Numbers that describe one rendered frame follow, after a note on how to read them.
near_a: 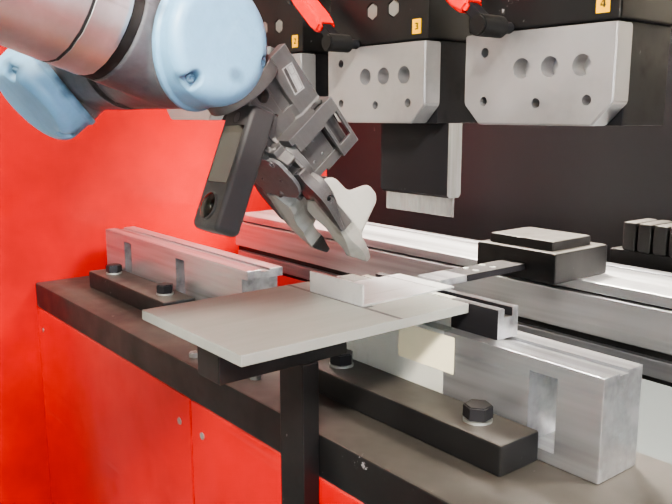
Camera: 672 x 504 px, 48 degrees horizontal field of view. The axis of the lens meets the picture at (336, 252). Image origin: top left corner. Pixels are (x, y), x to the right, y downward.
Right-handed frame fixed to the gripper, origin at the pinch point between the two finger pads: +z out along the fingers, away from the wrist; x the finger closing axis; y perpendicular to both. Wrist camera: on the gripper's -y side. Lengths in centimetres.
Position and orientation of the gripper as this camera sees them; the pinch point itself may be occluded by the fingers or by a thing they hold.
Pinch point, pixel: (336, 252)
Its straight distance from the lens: 76.0
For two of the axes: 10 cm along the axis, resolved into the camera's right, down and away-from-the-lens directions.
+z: 5.0, 6.8, 5.3
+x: -6.3, -1.4, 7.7
